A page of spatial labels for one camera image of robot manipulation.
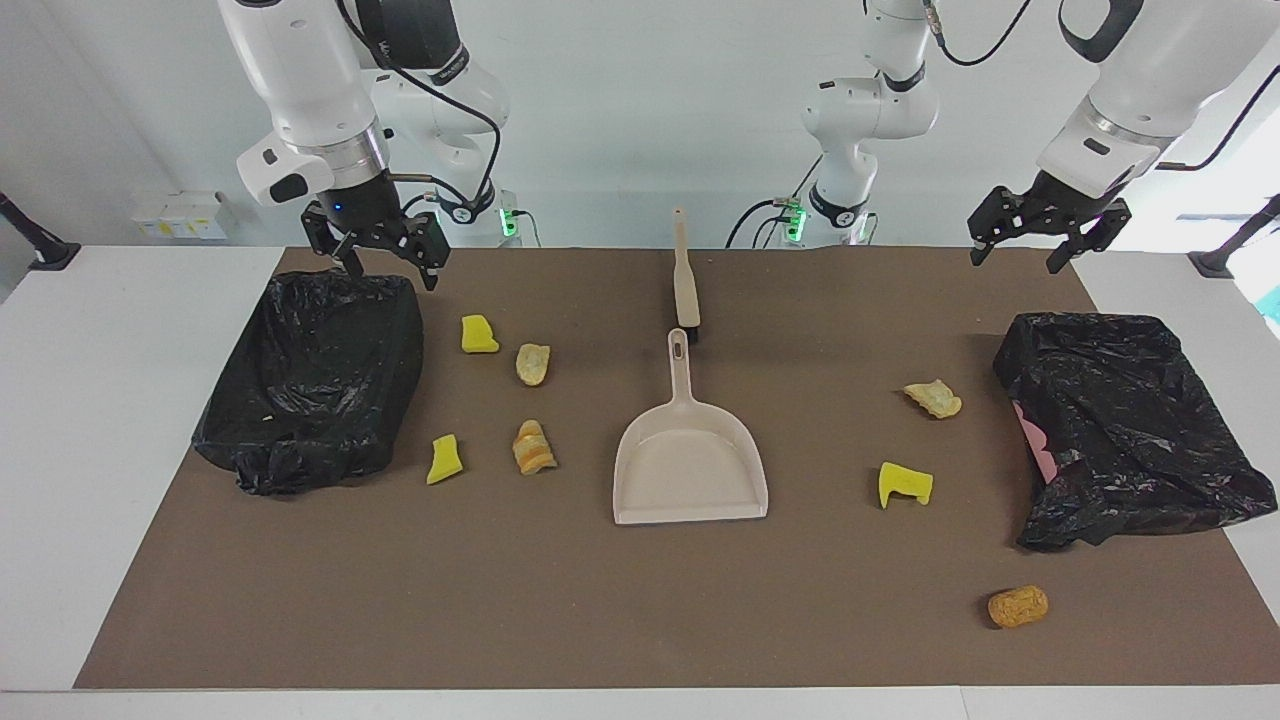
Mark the beige brush with black bristles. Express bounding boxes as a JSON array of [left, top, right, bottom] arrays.
[[672, 208, 702, 344]]

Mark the brown fried nugget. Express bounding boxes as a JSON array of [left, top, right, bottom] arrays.
[[988, 585, 1050, 629]]

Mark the black right arm base cable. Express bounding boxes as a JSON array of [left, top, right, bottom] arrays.
[[402, 190, 542, 248]]

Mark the black left arm base cable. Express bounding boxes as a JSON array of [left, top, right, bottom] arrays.
[[725, 155, 826, 249]]

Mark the brown table mat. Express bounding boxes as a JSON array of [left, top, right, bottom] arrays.
[[73, 247, 1280, 691]]

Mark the black trash bag over pink bin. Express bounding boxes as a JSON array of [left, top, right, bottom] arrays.
[[992, 312, 1279, 553]]

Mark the large notched yellow sponge piece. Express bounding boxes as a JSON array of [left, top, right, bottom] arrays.
[[879, 461, 934, 509]]

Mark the black arm base cable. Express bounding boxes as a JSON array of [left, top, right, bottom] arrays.
[[402, 190, 542, 248], [725, 155, 826, 249]]

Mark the beige plastic dustpan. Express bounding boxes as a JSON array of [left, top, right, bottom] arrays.
[[612, 328, 769, 526]]

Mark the pink plastic bin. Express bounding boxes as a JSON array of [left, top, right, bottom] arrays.
[[1012, 400, 1061, 481]]

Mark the golden flaky pastry piece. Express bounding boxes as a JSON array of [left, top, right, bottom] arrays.
[[903, 379, 963, 419]]

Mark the black trash bag liner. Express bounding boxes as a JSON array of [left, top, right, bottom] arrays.
[[192, 268, 425, 497]]

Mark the orange striped croissant piece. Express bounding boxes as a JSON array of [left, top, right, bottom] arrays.
[[512, 420, 558, 476]]

